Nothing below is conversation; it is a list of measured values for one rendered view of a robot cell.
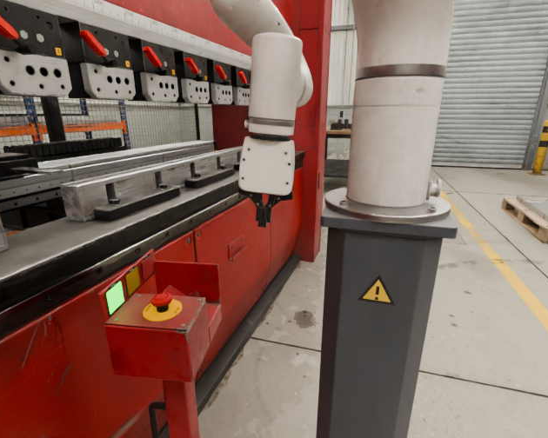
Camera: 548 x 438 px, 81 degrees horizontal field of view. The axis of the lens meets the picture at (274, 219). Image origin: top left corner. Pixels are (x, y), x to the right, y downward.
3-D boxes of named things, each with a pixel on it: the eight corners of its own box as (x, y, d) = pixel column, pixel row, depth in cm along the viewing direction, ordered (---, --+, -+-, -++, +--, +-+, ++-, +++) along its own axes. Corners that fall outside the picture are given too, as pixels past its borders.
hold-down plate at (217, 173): (197, 188, 118) (196, 180, 117) (184, 187, 120) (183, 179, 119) (234, 174, 145) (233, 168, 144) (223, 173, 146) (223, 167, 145)
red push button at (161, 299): (168, 319, 60) (166, 302, 59) (148, 317, 60) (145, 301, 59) (177, 307, 64) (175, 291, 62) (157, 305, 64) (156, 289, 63)
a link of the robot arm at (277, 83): (264, 116, 64) (238, 116, 56) (270, 43, 59) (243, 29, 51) (304, 121, 60) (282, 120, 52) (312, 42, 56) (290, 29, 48)
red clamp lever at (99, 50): (89, 28, 71) (119, 63, 80) (75, 29, 72) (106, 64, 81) (85, 33, 70) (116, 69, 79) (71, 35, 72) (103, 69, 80)
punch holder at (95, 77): (92, 97, 78) (79, 20, 73) (67, 98, 81) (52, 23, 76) (137, 100, 91) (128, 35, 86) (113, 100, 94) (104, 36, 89)
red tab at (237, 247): (232, 261, 134) (232, 245, 132) (228, 260, 135) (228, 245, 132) (248, 248, 147) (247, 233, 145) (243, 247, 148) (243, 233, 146)
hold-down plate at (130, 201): (110, 221, 82) (108, 210, 81) (94, 219, 84) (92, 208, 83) (180, 195, 109) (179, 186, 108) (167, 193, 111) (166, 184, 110)
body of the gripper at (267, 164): (238, 129, 55) (235, 192, 59) (297, 135, 54) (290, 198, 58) (247, 127, 62) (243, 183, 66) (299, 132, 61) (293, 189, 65)
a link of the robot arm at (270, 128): (241, 116, 54) (240, 135, 55) (293, 122, 53) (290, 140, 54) (250, 116, 62) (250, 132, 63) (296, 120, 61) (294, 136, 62)
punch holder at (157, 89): (149, 100, 96) (142, 38, 91) (126, 101, 99) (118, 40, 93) (179, 102, 109) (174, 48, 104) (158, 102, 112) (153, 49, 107)
